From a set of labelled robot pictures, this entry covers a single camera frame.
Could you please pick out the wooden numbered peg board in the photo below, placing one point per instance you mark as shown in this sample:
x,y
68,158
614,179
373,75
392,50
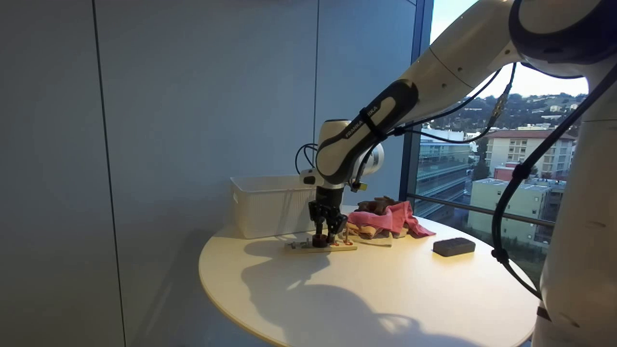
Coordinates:
x,y
344,246

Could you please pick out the grey building outside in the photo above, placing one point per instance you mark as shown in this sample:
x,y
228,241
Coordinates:
x,y
444,173

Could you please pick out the black rectangular block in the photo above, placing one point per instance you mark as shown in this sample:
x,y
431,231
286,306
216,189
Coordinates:
x,y
454,246

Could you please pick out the pink cloth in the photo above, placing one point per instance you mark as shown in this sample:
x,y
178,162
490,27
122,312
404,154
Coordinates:
x,y
398,217

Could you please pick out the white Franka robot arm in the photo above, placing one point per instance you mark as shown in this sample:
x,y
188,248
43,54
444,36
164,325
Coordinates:
x,y
463,57

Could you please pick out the window railing bar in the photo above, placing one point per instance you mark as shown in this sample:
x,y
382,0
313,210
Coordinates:
x,y
450,204

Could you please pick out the yellow building outside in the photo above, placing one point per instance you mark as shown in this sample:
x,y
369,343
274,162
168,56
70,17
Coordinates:
x,y
513,150

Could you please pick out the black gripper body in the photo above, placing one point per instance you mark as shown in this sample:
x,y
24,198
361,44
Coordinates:
x,y
328,204

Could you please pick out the white ribbed storage box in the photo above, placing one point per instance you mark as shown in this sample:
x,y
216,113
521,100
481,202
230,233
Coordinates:
x,y
270,204

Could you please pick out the dark brown cloth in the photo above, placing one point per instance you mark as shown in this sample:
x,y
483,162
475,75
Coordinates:
x,y
378,204

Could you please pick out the pale green building outside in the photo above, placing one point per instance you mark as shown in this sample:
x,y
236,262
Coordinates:
x,y
488,194

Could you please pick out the blue window mullion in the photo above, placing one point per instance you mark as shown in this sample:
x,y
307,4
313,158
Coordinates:
x,y
405,173

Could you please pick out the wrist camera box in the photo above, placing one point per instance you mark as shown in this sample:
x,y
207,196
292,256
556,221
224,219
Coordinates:
x,y
309,177

